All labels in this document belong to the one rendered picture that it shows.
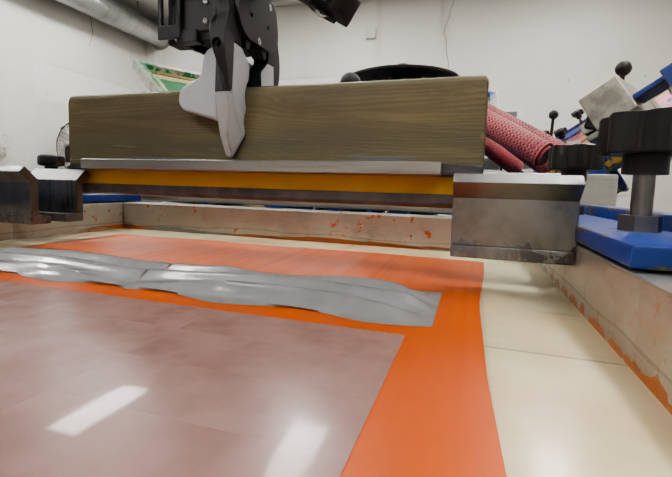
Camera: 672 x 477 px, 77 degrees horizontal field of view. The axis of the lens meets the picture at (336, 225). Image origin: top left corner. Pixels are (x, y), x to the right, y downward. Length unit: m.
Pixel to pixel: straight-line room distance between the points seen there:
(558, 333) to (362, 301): 0.09
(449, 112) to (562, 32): 4.40
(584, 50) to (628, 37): 0.35
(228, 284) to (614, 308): 0.19
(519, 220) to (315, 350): 0.16
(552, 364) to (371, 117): 0.23
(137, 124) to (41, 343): 0.29
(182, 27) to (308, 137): 0.15
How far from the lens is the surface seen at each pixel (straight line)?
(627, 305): 0.20
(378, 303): 0.22
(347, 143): 0.35
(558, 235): 0.28
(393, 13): 4.86
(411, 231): 0.46
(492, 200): 0.28
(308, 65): 4.96
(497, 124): 0.93
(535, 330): 0.22
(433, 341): 0.19
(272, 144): 0.37
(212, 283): 0.26
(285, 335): 0.19
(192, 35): 0.41
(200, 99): 0.40
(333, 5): 0.37
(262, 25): 0.42
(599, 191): 0.54
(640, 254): 0.20
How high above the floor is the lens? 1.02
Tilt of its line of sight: 5 degrees down
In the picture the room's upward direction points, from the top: 2 degrees clockwise
